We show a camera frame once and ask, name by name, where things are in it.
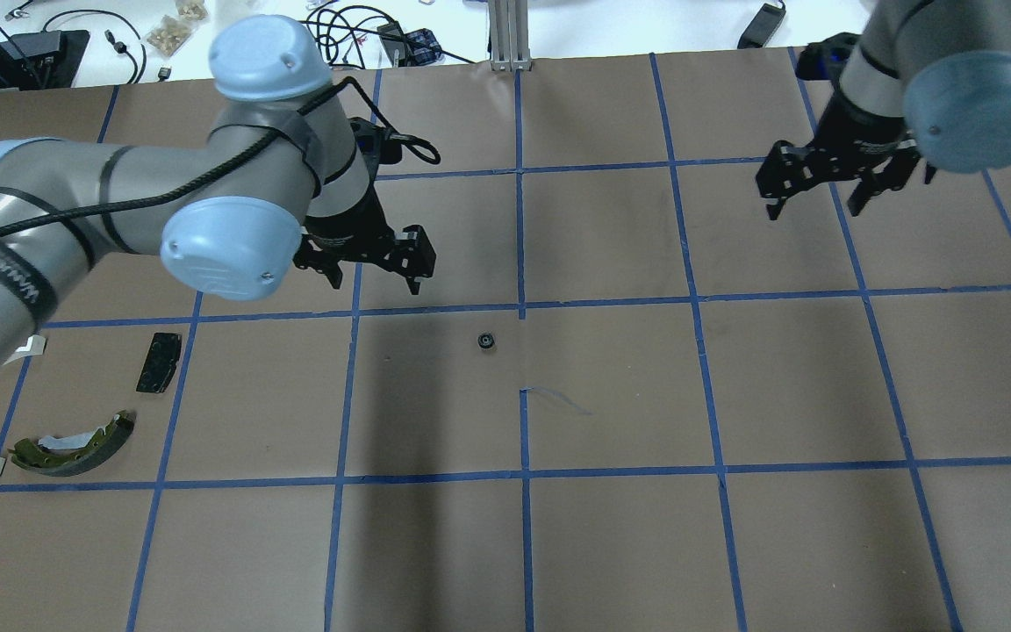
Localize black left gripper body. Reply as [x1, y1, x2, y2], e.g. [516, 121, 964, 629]
[292, 183, 437, 280]

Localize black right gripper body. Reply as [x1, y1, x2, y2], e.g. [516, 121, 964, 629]
[755, 91, 924, 204]

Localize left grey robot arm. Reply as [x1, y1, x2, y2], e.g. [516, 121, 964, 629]
[0, 13, 441, 367]

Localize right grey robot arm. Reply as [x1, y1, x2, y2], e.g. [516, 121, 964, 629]
[756, 1, 1011, 219]

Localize black power adapter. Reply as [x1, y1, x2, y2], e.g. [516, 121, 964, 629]
[735, 1, 786, 49]

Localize black brake pad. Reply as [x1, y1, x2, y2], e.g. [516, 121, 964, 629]
[135, 332, 183, 393]

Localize bag of small parts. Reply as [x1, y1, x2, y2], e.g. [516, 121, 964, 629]
[141, 1, 209, 59]

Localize olive green brake shoe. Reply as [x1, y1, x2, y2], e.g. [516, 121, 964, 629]
[9, 411, 137, 478]

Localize black stand base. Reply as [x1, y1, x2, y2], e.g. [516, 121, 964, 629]
[0, 24, 91, 91]

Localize black tangled cables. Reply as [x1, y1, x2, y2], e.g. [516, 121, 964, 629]
[299, 2, 477, 71]

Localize aluminium extrusion post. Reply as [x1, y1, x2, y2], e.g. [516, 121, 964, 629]
[485, 0, 531, 72]

